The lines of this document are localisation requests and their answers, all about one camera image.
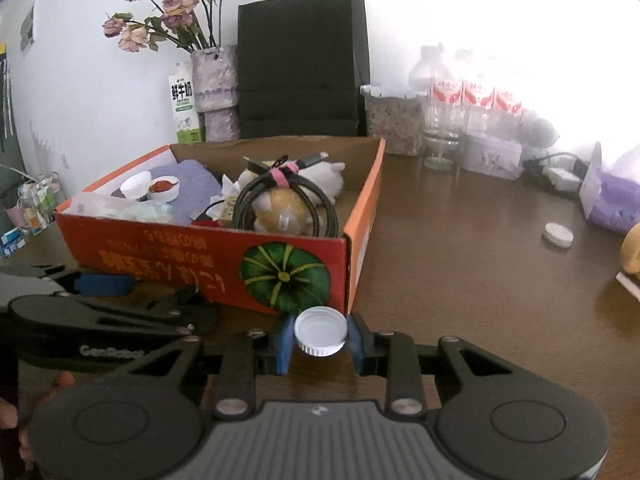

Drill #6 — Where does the black braided cable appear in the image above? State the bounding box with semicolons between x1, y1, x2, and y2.
231;151;340;237

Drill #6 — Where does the yellow white plush toy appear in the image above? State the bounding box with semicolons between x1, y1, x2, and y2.
235;160;347;235

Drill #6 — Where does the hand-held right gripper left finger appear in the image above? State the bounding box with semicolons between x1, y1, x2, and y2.
125;314;296;421

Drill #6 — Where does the white tissue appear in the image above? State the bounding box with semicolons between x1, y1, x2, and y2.
220;172;247;202

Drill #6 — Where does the white paper strip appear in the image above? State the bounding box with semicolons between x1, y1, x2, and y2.
616;271;640;302

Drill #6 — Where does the black paper bag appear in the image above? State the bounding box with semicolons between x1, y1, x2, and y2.
236;0;372;140

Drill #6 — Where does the clear drinking glass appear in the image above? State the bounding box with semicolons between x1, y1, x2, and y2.
422;94;466;171

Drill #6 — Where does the white ribbed bottle cap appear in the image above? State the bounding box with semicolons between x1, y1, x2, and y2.
293;306;348;358

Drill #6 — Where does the white cap with red inside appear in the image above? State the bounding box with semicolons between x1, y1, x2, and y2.
147;174;181;203

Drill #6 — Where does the clear grain storage container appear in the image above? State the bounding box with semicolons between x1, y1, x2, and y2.
361;85;426;157

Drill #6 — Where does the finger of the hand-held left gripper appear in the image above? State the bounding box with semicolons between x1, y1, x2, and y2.
32;264;135;298
75;285;221;338

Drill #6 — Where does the white power adapter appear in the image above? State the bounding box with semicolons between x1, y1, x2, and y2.
542;167;583;196

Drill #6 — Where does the purple knitted cloth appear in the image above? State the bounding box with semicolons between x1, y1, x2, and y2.
145;159;226;226

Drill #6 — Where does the purple grey textured vase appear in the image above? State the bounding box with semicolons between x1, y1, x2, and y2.
191;45;240;142

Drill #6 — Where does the white round plastic lid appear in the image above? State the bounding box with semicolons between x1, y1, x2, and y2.
120;171;153;200

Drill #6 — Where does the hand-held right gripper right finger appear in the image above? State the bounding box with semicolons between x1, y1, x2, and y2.
346;311;518;418

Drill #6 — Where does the small white flat cap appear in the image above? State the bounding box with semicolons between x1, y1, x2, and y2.
544;222;573;248

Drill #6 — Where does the cluster of plastic water bottles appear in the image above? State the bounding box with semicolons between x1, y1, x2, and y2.
409;45;523;131

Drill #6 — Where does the clear acrylic organizer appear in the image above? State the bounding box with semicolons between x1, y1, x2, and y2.
0;172;66;238

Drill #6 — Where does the black power cable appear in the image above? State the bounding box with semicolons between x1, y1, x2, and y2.
522;152;591;193

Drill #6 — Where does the white round device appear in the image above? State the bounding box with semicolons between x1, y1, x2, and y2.
522;112;560;148

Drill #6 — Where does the white green milk carton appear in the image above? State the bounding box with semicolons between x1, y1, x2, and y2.
167;60;206;145

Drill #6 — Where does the white translucent plastic container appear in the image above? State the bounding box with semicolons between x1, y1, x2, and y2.
67;192;176;223

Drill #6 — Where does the purple tissue pack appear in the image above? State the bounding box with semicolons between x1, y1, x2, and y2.
579;141;640;233

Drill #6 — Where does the wall paper note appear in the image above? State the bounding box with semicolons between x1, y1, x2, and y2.
20;5;37;53

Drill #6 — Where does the red orange cardboard box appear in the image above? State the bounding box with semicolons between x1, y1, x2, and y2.
54;136;387;317

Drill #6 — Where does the person's left hand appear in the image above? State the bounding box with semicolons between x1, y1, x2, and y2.
0;370;77;463

